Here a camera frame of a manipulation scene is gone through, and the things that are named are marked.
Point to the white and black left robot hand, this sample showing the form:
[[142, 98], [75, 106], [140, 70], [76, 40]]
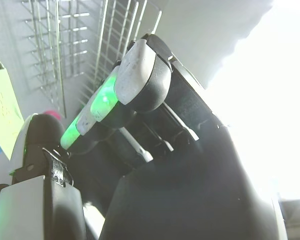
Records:
[[180, 190]]

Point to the pale green book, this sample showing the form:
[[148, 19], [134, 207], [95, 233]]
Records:
[[2, 110]]

